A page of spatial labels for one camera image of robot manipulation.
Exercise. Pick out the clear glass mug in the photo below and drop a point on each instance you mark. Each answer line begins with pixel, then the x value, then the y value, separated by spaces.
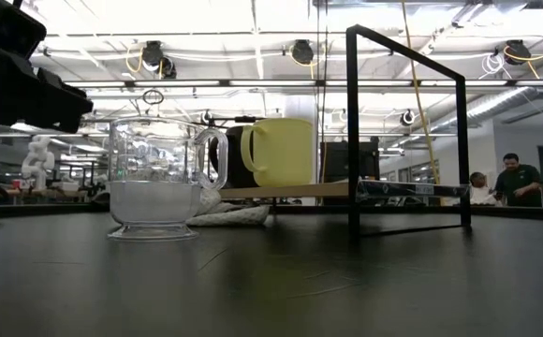
pixel 154 187

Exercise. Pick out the black mug green inside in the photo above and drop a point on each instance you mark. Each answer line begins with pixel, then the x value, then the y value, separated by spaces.
pixel 231 164

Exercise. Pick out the yellow mug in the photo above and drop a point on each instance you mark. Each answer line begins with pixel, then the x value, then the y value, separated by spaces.
pixel 281 152

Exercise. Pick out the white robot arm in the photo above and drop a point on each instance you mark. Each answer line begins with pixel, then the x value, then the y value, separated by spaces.
pixel 37 161

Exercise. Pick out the white waffle cloth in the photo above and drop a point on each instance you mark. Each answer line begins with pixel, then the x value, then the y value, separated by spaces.
pixel 234 216

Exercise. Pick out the black computer case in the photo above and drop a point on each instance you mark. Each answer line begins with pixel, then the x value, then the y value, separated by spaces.
pixel 339 161

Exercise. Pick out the person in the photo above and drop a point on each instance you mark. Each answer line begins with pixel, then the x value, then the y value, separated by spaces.
pixel 517 180
pixel 479 192

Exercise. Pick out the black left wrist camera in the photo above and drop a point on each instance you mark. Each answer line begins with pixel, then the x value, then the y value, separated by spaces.
pixel 4 28

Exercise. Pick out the black metal shelf frame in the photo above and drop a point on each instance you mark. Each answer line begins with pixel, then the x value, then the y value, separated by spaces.
pixel 353 140

